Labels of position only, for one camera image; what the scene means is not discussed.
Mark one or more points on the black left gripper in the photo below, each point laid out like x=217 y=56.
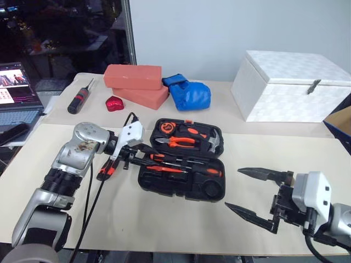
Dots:
x=128 y=156

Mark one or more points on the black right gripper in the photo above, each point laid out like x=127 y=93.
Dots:
x=285 y=205

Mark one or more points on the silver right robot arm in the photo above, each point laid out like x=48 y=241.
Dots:
x=340 y=222

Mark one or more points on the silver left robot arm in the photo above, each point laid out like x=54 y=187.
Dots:
x=74 y=153

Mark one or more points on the orange black hand tool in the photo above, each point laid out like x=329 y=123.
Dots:
x=107 y=170

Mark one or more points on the black plastic tool case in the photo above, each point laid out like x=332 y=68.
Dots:
x=192 y=186

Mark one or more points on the black orange long screwdriver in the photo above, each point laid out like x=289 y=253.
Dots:
x=157 y=157

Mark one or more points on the orange slim screwdriver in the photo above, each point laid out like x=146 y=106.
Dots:
x=164 y=168

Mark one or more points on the orange black tape measure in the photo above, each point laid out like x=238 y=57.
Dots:
x=168 y=127

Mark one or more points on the screwdriver with orange black grip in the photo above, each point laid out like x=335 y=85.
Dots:
x=214 y=171

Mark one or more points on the pink foam brick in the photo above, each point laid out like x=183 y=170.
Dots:
x=145 y=97
x=134 y=76

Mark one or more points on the red heart shaped box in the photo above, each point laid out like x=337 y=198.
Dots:
x=114 y=104

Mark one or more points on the large beige table mat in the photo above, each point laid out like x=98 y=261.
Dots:
x=164 y=224

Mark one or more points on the blue boxing glove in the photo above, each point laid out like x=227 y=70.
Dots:
x=190 y=94

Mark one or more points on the black red precision screwdriver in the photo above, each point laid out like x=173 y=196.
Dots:
x=78 y=100

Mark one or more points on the white woven lidded box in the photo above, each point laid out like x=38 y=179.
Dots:
x=288 y=90

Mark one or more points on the brown cardboard box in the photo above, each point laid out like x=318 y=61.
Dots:
x=341 y=120

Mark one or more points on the black flat device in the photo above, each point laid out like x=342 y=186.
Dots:
x=12 y=132

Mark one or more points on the open laptop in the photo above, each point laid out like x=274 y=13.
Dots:
x=16 y=109

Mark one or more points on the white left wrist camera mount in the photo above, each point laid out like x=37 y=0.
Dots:
x=131 y=134

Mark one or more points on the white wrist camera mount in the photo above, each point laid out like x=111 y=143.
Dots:
x=131 y=134
x=315 y=191

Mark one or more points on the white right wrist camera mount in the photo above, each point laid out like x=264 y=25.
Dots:
x=315 y=191

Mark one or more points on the grey metal window post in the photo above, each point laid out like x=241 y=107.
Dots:
x=129 y=33

